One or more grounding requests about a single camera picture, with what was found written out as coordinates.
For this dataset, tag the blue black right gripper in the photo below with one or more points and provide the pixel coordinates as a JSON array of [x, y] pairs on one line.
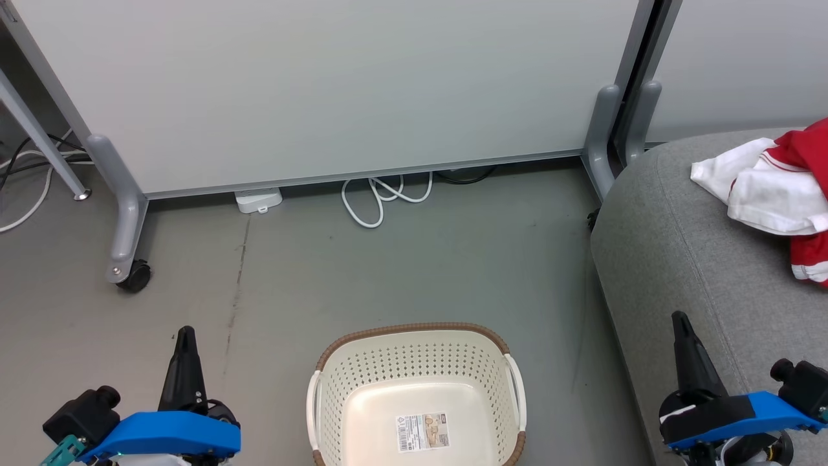
[[724, 417]]

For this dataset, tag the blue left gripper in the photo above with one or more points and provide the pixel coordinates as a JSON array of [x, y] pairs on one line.
[[168, 433]]

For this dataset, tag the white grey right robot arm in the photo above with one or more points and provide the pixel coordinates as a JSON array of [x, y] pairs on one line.
[[737, 453]]

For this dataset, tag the cream perforated laundry basket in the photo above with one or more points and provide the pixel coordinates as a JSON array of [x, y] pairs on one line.
[[420, 356]]

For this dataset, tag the paper basket label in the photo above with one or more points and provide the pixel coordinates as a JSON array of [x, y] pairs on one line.
[[422, 432]]

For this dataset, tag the grey fabric sofa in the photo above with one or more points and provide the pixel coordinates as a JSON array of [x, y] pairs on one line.
[[698, 259]]

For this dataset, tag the grey partition foot with caster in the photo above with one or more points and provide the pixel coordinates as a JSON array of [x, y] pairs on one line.
[[126, 213]]

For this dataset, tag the small black caster wheel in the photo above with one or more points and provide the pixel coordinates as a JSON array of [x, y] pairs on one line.
[[592, 220]]

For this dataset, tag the white power adapter box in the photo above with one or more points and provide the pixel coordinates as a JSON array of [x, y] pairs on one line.
[[259, 199]]

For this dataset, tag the thin grey table leg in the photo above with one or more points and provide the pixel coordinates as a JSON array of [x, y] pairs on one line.
[[45, 142]]

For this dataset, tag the narrow white partition panel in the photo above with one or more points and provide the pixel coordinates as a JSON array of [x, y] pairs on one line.
[[744, 65]]

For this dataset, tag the wide white partition panel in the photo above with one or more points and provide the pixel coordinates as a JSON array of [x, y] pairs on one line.
[[323, 84]]

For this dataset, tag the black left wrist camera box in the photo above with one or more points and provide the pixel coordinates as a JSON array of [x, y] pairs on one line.
[[81, 417]]

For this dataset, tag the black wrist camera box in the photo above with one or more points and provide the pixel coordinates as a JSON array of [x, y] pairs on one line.
[[805, 388], [81, 417]]

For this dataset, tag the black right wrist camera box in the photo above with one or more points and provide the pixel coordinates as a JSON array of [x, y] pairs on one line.
[[805, 388]]

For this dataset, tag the teal left camera connector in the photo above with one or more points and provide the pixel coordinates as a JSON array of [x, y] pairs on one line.
[[63, 450]]

